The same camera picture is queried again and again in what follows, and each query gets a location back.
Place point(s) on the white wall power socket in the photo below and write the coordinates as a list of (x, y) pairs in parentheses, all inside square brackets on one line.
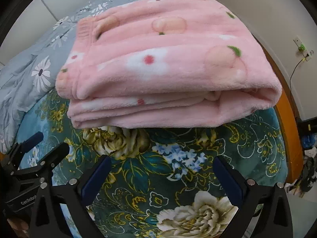
[(302, 49)]

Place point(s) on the orange wooden bed frame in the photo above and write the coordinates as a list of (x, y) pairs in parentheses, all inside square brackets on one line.
[(287, 118)]

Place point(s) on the green floral bed blanket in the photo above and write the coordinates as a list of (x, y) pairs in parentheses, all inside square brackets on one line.
[(157, 173)]

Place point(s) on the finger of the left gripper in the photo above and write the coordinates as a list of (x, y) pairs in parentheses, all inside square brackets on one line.
[(53, 158), (18, 150)]

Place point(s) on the dark clutter on floor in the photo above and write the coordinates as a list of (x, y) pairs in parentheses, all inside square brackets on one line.
[(307, 178)]

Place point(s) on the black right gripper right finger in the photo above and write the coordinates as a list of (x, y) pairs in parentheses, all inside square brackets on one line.
[(275, 218)]

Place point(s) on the pink fleece floral garment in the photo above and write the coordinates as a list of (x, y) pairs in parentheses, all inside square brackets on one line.
[(165, 63)]

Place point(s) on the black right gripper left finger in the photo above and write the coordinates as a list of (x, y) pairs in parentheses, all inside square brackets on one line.
[(47, 218)]

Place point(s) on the grey daisy print quilt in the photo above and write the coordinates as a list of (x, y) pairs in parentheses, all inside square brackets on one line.
[(32, 73)]

